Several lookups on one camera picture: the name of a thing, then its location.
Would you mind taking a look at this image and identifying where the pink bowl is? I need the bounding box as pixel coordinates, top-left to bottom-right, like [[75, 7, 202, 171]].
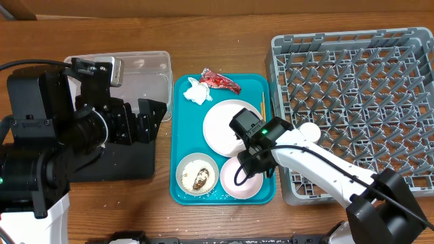
[[220, 157, 264, 199]]

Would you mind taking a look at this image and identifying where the wooden chopstick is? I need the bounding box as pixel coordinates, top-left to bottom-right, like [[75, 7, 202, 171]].
[[260, 102, 267, 176], [260, 92, 267, 122]]

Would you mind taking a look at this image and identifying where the white round plate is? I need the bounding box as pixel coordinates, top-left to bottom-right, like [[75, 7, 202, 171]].
[[203, 100, 262, 157]]

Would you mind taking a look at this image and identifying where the white cup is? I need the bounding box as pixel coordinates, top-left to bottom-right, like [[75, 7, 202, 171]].
[[298, 122, 321, 143]]

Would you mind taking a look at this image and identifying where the grey bowl with rice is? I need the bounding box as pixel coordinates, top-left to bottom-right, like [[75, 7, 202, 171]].
[[176, 152, 219, 197]]

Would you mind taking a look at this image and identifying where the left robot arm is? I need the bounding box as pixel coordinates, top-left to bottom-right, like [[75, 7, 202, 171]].
[[1, 63, 167, 243]]

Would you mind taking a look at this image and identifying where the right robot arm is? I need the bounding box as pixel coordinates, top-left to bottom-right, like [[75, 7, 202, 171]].
[[229, 111, 433, 243]]

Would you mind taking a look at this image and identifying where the clear plastic container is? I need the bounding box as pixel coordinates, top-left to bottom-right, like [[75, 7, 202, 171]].
[[77, 51, 173, 122]]

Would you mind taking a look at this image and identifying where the black plastic tray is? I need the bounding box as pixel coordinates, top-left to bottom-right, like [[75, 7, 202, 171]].
[[71, 121, 161, 182]]

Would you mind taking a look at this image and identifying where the crumpled white napkin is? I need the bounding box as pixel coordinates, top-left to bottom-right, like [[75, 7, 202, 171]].
[[183, 77, 213, 106]]

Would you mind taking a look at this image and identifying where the teal plastic tray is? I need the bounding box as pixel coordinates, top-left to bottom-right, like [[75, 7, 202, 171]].
[[170, 73, 277, 205]]

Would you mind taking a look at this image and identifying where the red crumpled wrapper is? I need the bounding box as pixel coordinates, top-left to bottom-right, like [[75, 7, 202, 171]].
[[199, 68, 241, 95]]

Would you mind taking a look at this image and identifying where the black bar at bottom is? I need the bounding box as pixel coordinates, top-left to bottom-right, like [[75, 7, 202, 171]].
[[85, 231, 326, 244]]

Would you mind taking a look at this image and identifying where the grey dish rack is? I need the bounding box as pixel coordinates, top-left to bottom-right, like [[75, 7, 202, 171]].
[[265, 27, 433, 197]]

